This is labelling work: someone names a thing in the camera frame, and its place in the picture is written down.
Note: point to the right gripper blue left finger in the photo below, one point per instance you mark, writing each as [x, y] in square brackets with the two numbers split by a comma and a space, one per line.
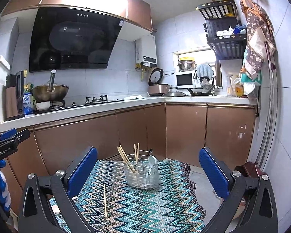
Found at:
[36, 214]

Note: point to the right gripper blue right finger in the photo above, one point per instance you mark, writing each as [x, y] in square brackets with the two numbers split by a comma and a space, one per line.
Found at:
[260, 213]

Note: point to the dark red stool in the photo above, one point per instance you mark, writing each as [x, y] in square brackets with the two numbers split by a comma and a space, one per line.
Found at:
[250, 169]

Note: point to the blue label bottle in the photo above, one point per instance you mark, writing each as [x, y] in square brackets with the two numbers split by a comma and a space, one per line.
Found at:
[28, 99]

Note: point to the white bowl on stove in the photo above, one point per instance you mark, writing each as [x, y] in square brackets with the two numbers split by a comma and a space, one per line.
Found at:
[42, 106]

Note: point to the wooden chopstick on mat right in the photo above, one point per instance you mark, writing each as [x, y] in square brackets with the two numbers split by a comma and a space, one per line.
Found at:
[105, 201]

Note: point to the black gas stove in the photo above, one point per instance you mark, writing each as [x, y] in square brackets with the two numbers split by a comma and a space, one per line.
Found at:
[62, 105]

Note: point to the zigzag patterned table mat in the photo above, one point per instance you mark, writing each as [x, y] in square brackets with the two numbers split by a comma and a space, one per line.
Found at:
[171, 207]

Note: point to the chopsticks pair in holder left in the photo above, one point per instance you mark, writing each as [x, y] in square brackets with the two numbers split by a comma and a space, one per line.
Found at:
[125, 158]

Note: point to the white ceramic spoon in holder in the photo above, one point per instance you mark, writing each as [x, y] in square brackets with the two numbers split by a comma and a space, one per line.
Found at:
[153, 163]

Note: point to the chopstick in holder right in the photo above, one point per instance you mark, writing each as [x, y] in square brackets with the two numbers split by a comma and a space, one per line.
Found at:
[136, 152]

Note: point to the black range hood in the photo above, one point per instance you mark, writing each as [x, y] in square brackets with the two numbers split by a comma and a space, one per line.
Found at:
[64, 38]

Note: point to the yellow bottle on counter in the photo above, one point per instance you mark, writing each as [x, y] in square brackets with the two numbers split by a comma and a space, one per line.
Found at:
[238, 87]

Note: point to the metal pot lid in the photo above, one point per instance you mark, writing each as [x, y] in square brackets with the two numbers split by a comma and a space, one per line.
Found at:
[174, 92]

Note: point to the white microwave oven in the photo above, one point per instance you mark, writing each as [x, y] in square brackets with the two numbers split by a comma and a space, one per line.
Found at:
[185, 80]

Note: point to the brown rice cooker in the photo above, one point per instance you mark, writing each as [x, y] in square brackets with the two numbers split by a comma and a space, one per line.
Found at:
[156, 87]

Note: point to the steel pot on microwave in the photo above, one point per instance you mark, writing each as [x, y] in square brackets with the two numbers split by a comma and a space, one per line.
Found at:
[186, 64]

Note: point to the white water heater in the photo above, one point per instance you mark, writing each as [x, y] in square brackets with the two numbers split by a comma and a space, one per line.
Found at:
[145, 50]

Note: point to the brown patterned hanging apron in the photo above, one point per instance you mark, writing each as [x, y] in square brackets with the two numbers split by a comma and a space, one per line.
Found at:
[260, 38]

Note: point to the bronze wok with handle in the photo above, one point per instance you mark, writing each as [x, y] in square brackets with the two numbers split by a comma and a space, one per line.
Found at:
[50, 92]

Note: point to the metal wire utensil holder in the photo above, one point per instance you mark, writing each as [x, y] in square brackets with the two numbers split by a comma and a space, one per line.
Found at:
[141, 179]

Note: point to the black wall storage rack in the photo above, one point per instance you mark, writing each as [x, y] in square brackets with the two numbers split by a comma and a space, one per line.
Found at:
[224, 32]

